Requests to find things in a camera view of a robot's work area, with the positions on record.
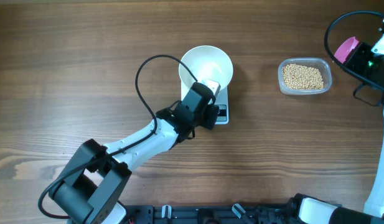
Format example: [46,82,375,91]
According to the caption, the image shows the pink plastic scoop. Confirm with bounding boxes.
[334,37,360,63]

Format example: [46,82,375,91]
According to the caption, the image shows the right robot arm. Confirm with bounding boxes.
[204,67,384,210]

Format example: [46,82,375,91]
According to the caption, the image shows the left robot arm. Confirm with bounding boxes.
[48,80,220,223]

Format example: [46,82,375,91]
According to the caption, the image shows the white digital kitchen scale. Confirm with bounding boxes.
[177,82,229,126]

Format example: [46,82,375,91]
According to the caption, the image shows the white bowl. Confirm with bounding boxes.
[179,45,233,91]

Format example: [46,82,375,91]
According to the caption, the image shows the clear plastic container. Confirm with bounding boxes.
[278,58,332,95]

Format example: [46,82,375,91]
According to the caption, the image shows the pile of soybeans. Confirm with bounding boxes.
[283,63,324,90]

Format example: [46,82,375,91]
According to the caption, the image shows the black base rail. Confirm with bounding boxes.
[120,203,302,224]

